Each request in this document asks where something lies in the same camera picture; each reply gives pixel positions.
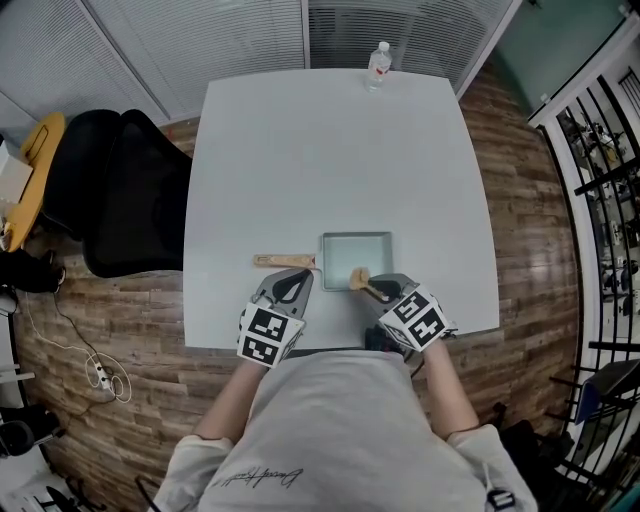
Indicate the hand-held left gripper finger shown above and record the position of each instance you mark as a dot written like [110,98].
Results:
[267,286]
[306,300]

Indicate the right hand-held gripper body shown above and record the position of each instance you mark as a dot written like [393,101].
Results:
[415,320]

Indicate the black office chair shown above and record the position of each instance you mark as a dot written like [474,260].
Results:
[130,200]

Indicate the white box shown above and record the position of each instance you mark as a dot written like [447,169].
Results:
[15,175]

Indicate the person's right forearm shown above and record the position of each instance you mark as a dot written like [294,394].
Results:
[450,395]

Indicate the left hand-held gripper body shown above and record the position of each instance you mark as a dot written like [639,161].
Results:
[262,332]

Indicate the yellow sponge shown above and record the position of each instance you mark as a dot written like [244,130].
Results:
[359,279]

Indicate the blue folding chair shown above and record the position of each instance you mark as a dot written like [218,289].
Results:
[610,385]

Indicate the black swivel chair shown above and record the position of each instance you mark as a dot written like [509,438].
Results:
[530,445]

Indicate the person's left forearm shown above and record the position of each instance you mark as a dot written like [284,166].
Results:
[230,400]

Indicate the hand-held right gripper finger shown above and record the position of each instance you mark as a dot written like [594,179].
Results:
[405,284]
[379,302]

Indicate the person's grey t-shirt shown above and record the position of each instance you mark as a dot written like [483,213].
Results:
[340,430]

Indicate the yellow round side table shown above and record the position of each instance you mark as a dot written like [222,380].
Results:
[42,165]

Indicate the black round speaker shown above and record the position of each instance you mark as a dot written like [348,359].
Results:
[15,439]

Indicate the clear plastic water bottle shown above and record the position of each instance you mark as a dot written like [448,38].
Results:
[378,67]

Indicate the black metal display rack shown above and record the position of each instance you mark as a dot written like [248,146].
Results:
[610,225]

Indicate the black waist battery pack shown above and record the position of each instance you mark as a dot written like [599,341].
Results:
[377,340]

